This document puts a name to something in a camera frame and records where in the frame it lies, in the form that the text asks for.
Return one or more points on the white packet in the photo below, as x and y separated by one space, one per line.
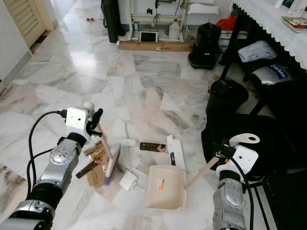
128 181

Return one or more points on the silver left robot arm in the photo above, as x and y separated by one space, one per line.
60 160

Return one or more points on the white open carton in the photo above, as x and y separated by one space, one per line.
175 152

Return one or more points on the large black bag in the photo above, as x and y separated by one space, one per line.
268 129

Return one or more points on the brown cardboard scrap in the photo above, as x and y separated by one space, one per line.
98 176

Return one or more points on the black round bin red clip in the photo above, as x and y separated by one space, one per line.
225 96

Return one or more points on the dark brown small box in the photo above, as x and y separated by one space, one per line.
152 146

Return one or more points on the silver bag with blue label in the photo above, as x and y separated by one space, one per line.
271 74

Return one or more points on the long flat cardboard box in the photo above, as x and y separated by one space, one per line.
156 46

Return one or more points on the white framed tablet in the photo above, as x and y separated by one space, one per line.
148 37

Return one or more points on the small dumbbell shaped toy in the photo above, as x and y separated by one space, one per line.
90 19

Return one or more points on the black upright column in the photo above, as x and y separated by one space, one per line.
112 19

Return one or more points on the grey fabric bag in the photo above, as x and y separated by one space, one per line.
256 51

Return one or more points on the black canister vacuum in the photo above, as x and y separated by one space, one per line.
205 45

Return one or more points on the white shelf rack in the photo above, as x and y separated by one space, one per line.
153 17

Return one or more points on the white plastic jug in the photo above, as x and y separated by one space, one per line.
174 31

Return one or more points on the louvred wooden door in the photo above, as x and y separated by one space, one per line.
29 17

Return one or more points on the red plastic bag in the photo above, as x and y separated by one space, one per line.
226 22

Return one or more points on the table with white lace cloth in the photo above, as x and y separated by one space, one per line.
268 24

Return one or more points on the printed book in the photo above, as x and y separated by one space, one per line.
295 23

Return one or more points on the dark covered book stack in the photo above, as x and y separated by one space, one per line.
292 4

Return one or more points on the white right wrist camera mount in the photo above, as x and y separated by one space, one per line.
242 158

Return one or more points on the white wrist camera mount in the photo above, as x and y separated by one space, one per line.
76 120
242 158

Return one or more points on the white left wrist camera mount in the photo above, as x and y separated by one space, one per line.
76 120

